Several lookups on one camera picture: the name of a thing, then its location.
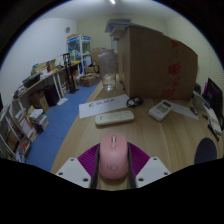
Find white shelf unit with books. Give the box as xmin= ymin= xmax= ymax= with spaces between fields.
xmin=0 ymin=103 xmax=49 ymax=164

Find dark blue mouse pad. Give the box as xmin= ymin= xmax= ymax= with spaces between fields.
xmin=194 ymin=137 xmax=218 ymax=165

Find black monitor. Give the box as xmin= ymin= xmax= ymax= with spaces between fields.
xmin=203 ymin=77 xmax=224 ymax=118

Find small white paper sheet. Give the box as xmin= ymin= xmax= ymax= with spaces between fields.
xmin=171 ymin=102 xmax=200 ymax=121

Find stacked cardboard boxes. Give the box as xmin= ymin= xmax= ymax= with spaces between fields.
xmin=89 ymin=47 xmax=103 ymax=74

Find pink computer mouse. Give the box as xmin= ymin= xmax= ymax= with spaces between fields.
xmin=99 ymin=134 xmax=130 ymax=181

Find long flat white remote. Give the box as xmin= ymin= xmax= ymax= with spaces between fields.
xmin=94 ymin=110 xmax=136 ymax=127

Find open white book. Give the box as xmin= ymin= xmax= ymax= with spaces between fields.
xmin=203 ymin=105 xmax=223 ymax=134

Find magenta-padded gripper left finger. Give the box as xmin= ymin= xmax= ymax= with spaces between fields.
xmin=55 ymin=143 xmax=101 ymax=190

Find blue white display cabinet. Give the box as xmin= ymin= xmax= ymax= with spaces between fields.
xmin=66 ymin=33 xmax=93 ymax=66

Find large brown cardboard box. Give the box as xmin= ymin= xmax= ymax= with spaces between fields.
xmin=116 ymin=25 xmax=199 ymax=101

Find black stand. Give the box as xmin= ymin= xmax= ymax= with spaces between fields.
xmin=62 ymin=52 xmax=80 ymax=95

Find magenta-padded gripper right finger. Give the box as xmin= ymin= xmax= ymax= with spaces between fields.
xmin=127 ymin=142 xmax=172 ymax=190

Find clear glass jar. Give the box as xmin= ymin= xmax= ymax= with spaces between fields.
xmin=98 ymin=48 xmax=118 ymax=92

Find black computer tower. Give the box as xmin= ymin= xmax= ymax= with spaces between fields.
xmin=44 ymin=84 xmax=61 ymax=108

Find grey paper stack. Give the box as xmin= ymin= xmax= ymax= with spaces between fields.
xmin=105 ymin=18 xmax=133 ymax=39

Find large white paper sheet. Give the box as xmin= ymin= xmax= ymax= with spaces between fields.
xmin=78 ymin=93 xmax=130 ymax=119

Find open cardboard box with items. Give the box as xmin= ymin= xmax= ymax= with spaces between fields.
xmin=79 ymin=73 xmax=101 ymax=88

